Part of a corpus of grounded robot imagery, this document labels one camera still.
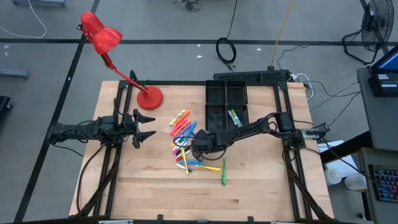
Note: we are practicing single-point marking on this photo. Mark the grey cabinet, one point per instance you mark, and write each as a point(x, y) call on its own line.
point(382, 124)

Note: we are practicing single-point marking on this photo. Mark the purple highlighter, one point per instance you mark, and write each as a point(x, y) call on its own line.
point(183, 131)

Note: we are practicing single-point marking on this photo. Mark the white paper sheet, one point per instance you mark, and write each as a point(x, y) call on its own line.
point(339, 155)

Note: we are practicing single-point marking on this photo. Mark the grey clamp device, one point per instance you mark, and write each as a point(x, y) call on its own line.
point(317, 130)

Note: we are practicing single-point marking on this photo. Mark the white marker green cap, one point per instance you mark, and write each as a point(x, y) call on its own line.
point(183, 168)

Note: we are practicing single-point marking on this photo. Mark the black metal table frame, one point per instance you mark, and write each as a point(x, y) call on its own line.
point(174, 83)

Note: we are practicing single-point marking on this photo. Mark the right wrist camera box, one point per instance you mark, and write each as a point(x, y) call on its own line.
point(201, 135)

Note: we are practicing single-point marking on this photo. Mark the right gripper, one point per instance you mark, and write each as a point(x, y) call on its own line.
point(205, 146)

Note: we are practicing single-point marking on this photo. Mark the red desk lamp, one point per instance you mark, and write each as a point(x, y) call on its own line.
point(150, 98)

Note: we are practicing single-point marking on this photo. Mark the backlit keyboard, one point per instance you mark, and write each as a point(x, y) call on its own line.
point(385, 183)

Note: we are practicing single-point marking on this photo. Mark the laptop with blue screen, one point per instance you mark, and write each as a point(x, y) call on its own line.
point(387, 60)

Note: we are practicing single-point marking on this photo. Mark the pink highlighter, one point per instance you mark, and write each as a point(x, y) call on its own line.
point(178, 127)

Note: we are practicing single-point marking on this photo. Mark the black perforated rack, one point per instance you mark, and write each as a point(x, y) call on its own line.
point(248, 76)

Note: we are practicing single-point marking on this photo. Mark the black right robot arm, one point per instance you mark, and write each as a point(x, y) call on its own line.
point(258, 127)

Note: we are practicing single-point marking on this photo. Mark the grey metal foot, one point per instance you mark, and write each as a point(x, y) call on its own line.
point(14, 74)

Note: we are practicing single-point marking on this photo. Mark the white cup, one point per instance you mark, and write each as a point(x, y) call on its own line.
point(332, 176)

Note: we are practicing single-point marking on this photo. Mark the black device box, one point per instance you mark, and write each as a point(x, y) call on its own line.
point(384, 84)

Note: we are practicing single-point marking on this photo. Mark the white marker red cap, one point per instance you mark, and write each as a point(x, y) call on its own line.
point(179, 158)

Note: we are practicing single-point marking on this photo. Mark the black floor fan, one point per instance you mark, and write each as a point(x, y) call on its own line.
point(377, 25)

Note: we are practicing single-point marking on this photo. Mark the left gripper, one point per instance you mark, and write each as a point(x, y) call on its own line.
point(130, 127)

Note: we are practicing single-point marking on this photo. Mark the yellow-green highlighter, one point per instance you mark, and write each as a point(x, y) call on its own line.
point(177, 117)

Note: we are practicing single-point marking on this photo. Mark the green slim highlighter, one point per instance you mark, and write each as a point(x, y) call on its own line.
point(223, 172)

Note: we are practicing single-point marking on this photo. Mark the black mesh plastic basket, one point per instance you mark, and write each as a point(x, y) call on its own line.
point(215, 119)
point(245, 113)
point(215, 92)
point(237, 92)

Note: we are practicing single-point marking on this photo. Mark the orange highlighter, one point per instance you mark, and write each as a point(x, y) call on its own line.
point(182, 118)
point(183, 127)

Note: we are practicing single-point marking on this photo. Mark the yellow slim highlighter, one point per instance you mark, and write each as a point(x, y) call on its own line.
point(208, 168)
point(185, 160)

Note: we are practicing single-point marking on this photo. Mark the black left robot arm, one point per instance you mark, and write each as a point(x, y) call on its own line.
point(81, 129)

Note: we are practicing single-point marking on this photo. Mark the blue Sharpie highlighter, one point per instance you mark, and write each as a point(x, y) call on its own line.
point(190, 130)
point(192, 162)

